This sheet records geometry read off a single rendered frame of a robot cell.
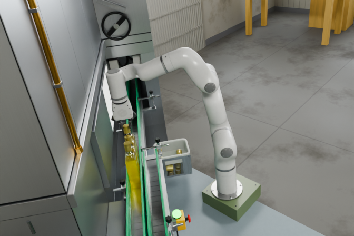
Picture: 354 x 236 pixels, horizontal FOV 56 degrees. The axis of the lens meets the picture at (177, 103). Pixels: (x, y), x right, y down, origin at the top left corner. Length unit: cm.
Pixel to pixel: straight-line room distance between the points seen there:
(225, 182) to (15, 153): 123
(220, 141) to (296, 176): 181
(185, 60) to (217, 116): 35
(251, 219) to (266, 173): 146
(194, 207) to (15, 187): 122
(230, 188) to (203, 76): 76
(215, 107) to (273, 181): 182
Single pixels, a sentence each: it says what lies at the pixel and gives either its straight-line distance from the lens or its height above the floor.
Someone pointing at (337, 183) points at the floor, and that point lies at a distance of 348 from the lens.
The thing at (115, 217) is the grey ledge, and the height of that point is 105.
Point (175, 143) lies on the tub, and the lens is 222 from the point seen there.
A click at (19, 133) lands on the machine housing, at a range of 104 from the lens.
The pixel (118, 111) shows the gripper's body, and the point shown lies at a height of 147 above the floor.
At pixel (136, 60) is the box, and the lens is 273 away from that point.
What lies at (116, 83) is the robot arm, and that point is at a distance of 162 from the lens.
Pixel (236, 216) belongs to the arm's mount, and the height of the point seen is 79.
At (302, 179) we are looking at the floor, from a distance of 344.
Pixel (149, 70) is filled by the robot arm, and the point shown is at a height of 168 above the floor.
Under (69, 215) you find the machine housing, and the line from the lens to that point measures 122.
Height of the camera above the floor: 229
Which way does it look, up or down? 29 degrees down
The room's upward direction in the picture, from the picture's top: 7 degrees counter-clockwise
